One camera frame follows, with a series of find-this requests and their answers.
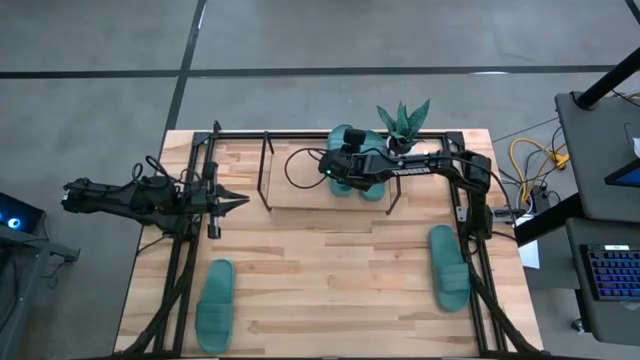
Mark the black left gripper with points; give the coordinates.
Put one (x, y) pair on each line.
(212, 205)

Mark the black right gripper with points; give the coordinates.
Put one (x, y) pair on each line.
(345, 165)

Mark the teal green rubber slide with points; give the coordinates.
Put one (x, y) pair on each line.
(340, 189)
(215, 305)
(376, 192)
(450, 270)

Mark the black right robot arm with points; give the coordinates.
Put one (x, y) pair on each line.
(415, 167)

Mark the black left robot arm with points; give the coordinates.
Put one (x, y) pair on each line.
(110, 200)

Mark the white plant pot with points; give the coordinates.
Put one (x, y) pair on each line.
(403, 150)

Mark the green snake plant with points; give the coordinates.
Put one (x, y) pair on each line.
(402, 125)

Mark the white paper sheet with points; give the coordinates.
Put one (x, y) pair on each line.
(530, 255)

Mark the grey metal stand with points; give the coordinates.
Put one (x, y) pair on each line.
(30, 245)

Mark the black computer with blue light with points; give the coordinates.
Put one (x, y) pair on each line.
(15, 215)

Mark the grey workstation cart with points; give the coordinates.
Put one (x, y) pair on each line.
(590, 140)

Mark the black cart caster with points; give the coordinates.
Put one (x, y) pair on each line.
(578, 325)

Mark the flat computer monitor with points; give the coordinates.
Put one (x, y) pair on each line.
(631, 176)

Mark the backlit computer keyboard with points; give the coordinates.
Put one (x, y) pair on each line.
(615, 272)

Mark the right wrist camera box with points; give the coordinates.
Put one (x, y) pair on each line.
(354, 138)

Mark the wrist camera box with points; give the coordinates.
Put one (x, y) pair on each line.
(354, 138)
(210, 171)

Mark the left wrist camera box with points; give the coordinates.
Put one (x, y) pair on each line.
(210, 171)

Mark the black aluminium rig frame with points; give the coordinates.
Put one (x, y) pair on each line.
(300, 135)

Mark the black monitor mount pole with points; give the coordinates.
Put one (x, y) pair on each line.
(607, 80)

